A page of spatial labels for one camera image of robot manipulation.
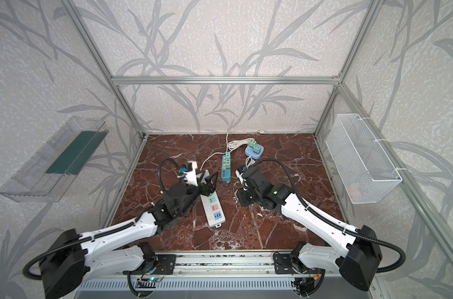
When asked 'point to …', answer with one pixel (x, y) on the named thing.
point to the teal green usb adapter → (256, 149)
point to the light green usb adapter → (252, 143)
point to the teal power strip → (226, 172)
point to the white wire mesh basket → (363, 169)
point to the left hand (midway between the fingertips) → (215, 168)
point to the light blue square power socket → (249, 151)
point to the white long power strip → (211, 202)
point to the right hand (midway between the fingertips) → (239, 188)
